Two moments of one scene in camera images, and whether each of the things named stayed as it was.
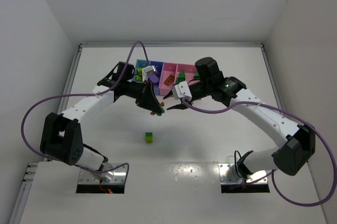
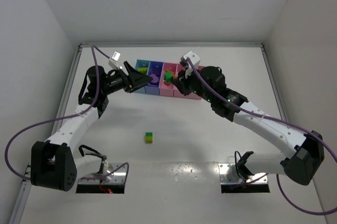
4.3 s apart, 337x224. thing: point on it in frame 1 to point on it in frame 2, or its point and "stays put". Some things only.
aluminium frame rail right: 262,46 stays put
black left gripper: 146,93 to 127,77
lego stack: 161,111 to 168,75
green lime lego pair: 149,137 stays put
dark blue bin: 158,66 stays put
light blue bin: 139,64 stays put
